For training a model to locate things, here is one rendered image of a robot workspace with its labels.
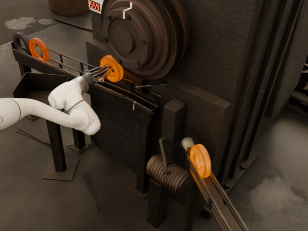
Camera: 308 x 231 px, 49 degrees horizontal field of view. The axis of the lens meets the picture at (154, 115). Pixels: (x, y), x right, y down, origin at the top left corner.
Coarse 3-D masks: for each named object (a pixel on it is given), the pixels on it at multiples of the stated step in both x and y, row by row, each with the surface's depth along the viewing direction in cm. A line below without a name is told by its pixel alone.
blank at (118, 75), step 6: (102, 60) 189; (108, 60) 185; (114, 60) 184; (114, 66) 185; (120, 66) 185; (114, 72) 188; (120, 72) 185; (108, 78) 194; (114, 78) 190; (120, 78) 188
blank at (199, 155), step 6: (198, 144) 155; (192, 150) 158; (198, 150) 152; (204, 150) 151; (192, 156) 160; (198, 156) 153; (204, 156) 149; (198, 162) 159; (204, 162) 148; (210, 162) 149; (198, 168) 156; (204, 168) 149; (210, 168) 150; (204, 174) 150
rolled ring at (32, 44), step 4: (32, 40) 229; (36, 40) 226; (40, 40) 227; (32, 44) 232; (40, 44) 226; (44, 44) 227; (32, 48) 235; (40, 48) 228; (44, 48) 227; (32, 52) 237; (36, 52) 238; (44, 52) 227; (48, 52) 229; (36, 56) 237; (40, 56) 239; (44, 56) 229; (48, 56) 230; (44, 60) 232; (48, 60) 233
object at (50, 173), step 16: (32, 80) 205; (48, 80) 204; (64, 80) 203; (16, 96) 191; (32, 96) 205; (48, 96) 205; (48, 128) 211; (64, 160) 235; (48, 176) 232; (64, 176) 233
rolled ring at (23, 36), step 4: (20, 32) 238; (16, 36) 239; (20, 36) 236; (24, 36) 236; (16, 40) 243; (24, 40) 235; (28, 40) 236; (16, 44) 245; (20, 44) 247; (28, 44) 236; (16, 48) 247; (20, 48) 247; (28, 48) 237; (24, 52) 247; (28, 52) 239; (28, 56) 242
